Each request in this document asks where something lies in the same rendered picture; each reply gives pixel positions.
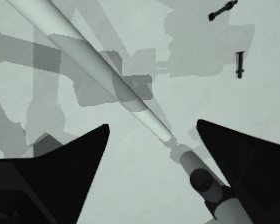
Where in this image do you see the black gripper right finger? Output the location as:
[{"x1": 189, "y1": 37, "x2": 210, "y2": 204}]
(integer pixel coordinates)
[{"x1": 196, "y1": 119, "x2": 280, "y2": 224}]

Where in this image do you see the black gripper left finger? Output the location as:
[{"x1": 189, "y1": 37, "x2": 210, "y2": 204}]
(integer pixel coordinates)
[{"x1": 0, "y1": 124, "x2": 110, "y2": 224}]

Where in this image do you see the grey post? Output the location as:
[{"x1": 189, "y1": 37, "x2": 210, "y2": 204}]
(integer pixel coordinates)
[{"x1": 180, "y1": 151, "x2": 253, "y2": 224}]

